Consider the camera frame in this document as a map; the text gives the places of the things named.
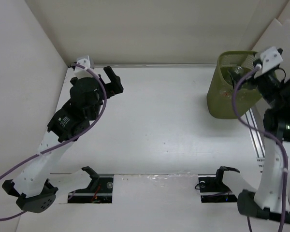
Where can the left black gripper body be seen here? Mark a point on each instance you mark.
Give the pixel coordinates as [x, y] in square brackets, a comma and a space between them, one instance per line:
[98, 105]

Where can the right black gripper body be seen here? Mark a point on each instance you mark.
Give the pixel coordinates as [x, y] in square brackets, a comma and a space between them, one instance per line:
[269, 85]

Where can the clear bottle white cap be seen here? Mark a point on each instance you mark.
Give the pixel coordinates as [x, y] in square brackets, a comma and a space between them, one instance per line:
[238, 70]

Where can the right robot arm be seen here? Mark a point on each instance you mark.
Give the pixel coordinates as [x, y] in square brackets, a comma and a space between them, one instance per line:
[269, 200]

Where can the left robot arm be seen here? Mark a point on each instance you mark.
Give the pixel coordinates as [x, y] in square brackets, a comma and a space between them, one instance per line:
[34, 190]

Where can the green mesh bin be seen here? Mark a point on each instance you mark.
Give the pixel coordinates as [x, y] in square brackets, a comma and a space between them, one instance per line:
[219, 96]

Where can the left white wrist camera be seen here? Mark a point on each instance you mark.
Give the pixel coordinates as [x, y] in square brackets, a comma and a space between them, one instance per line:
[83, 61]

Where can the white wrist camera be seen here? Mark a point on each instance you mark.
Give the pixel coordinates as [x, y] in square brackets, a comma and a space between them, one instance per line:
[270, 58]
[83, 61]

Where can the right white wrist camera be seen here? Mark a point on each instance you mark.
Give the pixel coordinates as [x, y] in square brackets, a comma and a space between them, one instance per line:
[270, 58]

